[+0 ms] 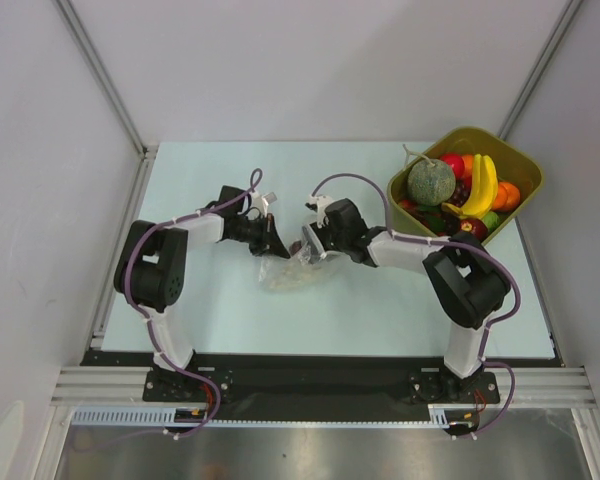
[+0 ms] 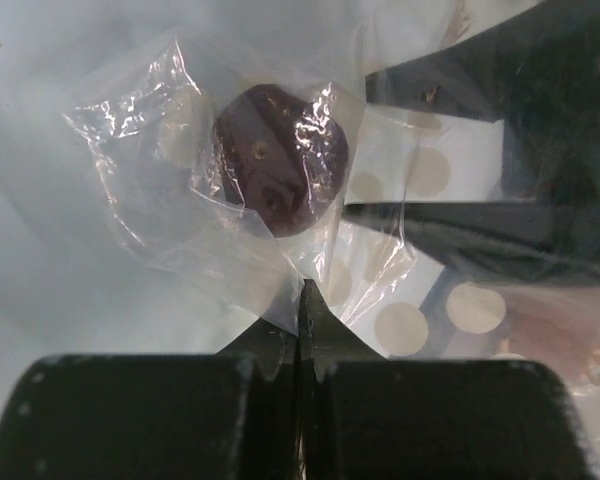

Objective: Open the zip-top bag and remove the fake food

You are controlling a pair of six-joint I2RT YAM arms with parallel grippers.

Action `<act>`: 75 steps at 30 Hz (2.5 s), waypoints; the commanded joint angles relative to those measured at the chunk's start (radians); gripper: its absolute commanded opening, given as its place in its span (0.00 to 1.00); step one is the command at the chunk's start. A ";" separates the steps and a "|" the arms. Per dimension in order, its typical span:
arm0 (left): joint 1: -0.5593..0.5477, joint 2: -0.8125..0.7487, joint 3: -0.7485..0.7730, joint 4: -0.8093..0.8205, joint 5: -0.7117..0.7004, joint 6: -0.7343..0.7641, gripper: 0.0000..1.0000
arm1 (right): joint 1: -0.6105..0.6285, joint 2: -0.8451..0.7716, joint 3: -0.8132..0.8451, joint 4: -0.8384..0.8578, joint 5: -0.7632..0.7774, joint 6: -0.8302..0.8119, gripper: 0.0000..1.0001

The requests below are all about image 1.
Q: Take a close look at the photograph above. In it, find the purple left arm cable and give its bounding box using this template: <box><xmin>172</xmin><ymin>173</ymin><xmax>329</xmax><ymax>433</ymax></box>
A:
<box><xmin>72</xmin><ymin>168</ymin><xmax>264</xmax><ymax>454</ymax></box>

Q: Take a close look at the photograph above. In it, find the yellow fake banana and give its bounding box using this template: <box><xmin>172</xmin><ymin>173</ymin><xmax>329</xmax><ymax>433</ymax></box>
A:
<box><xmin>460</xmin><ymin>154</ymin><xmax>498</xmax><ymax>218</ymax></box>

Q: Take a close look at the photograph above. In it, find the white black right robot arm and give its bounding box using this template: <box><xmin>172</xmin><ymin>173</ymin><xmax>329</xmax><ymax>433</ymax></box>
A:
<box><xmin>307</xmin><ymin>196</ymin><xmax>512</xmax><ymax>379</ymax></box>

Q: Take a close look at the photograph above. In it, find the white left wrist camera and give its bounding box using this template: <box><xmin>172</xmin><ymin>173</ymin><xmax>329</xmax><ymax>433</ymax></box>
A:
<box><xmin>253</xmin><ymin>192</ymin><xmax>277</xmax><ymax>216</ymax></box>

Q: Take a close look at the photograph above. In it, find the red fake apple in bin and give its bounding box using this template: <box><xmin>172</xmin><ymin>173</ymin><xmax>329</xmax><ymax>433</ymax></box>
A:
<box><xmin>440</xmin><ymin>153</ymin><xmax>465</xmax><ymax>180</ymax></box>

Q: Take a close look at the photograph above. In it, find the green fake lime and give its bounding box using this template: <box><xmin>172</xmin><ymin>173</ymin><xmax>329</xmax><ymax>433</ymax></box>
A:
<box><xmin>481</xmin><ymin>211</ymin><xmax>501</xmax><ymax>233</ymax></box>

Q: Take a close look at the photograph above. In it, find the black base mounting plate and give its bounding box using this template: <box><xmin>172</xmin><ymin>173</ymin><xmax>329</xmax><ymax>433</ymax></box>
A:
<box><xmin>81</xmin><ymin>351</ymin><xmax>561</xmax><ymax>422</ymax></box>

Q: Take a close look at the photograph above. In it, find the aluminium front frame rail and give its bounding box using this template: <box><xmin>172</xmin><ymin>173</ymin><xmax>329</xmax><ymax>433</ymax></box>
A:
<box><xmin>51</xmin><ymin>366</ymin><xmax>596</xmax><ymax>408</ymax></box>

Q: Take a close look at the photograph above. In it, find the orange fake tangerine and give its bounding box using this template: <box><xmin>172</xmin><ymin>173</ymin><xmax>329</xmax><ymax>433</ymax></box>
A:
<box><xmin>491</xmin><ymin>182</ymin><xmax>509</xmax><ymax>211</ymax></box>
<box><xmin>504</xmin><ymin>182</ymin><xmax>521</xmax><ymax>212</ymax></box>

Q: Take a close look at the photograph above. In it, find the olive green plastic bin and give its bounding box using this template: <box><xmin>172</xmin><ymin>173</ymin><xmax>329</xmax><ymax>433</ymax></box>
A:
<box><xmin>388</xmin><ymin>127</ymin><xmax>544</xmax><ymax>244</ymax></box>

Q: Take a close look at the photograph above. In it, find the green netted fake melon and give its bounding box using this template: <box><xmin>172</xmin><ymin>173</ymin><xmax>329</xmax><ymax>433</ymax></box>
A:
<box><xmin>403</xmin><ymin>145</ymin><xmax>456</xmax><ymax>207</ymax></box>

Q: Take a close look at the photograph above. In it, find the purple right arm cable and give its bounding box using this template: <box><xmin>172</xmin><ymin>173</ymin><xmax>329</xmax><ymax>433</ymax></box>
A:
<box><xmin>310</xmin><ymin>173</ymin><xmax>523</xmax><ymax>439</ymax></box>

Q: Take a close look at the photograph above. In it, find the orange fake tangerine right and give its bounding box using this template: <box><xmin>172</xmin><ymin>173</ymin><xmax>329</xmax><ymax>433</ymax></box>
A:
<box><xmin>504</xmin><ymin>182</ymin><xmax>521</xmax><ymax>212</ymax></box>

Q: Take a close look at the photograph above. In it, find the dark red fake apple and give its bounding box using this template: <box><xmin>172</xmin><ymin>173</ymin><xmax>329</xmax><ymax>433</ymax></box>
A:
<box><xmin>460</xmin><ymin>218</ymin><xmax>489</xmax><ymax>241</ymax></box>

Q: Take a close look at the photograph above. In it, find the aluminium corner post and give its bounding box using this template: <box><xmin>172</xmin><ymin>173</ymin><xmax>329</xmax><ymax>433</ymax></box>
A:
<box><xmin>497</xmin><ymin>0</ymin><xmax>586</xmax><ymax>140</ymax></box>
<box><xmin>52</xmin><ymin>0</ymin><xmax>149</xmax><ymax>159</ymax></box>

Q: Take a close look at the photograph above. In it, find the purple fake grape bunch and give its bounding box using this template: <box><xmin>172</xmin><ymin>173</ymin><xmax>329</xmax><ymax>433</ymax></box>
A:
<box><xmin>448</xmin><ymin>180</ymin><xmax>471</xmax><ymax>206</ymax></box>

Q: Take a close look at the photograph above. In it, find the orange fake orange rear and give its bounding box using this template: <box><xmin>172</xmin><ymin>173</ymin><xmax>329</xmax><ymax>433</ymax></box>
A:
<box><xmin>461</xmin><ymin>154</ymin><xmax>475</xmax><ymax>180</ymax></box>

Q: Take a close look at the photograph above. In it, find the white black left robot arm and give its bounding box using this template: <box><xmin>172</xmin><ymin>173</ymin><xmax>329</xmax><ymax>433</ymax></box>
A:
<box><xmin>114</xmin><ymin>186</ymin><xmax>291</xmax><ymax>371</ymax></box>

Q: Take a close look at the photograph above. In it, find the white slotted cable duct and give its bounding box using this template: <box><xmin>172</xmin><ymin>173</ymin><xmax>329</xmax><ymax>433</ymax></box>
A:
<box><xmin>71</xmin><ymin>405</ymin><xmax>478</xmax><ymax>430</ymax></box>

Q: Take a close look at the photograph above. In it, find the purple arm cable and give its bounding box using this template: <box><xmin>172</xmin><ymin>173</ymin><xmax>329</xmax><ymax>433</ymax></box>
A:
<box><xmin>72</xmin><ymin>168</ymin><xmax>264</xmax><ymax>454</ymax></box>
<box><xmin>310</xmin><ymin>173</ymin><xmax>523</xmax><ymax>439</ymax></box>

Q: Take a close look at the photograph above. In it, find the clear zip top bag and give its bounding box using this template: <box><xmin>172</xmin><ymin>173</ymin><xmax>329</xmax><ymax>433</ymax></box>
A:
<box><xmin>259</xmin><ymin>223</ymin><xmax>348</xmax><ymax>292</ymax></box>

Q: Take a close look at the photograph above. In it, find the orange fake tangerine front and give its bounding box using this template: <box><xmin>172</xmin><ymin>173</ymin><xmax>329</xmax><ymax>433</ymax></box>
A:
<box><xmin>491</xmin><ymin>182</ymin><xmax>509</xmax><ymax>211</ymax></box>

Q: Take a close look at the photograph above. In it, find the right aluminium corner post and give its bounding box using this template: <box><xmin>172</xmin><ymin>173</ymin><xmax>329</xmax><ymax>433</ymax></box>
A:
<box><xmin>497</xmin><ymin>0</ymin><xmax>586</xmax><ymax>140</ymax></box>

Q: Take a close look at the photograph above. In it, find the left aluminium corner post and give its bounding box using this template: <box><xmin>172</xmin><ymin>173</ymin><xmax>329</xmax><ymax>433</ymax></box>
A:
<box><xmin>52</xmin><ymin>0</ymin><xmax>149</xmax><ymax>159</ymax></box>

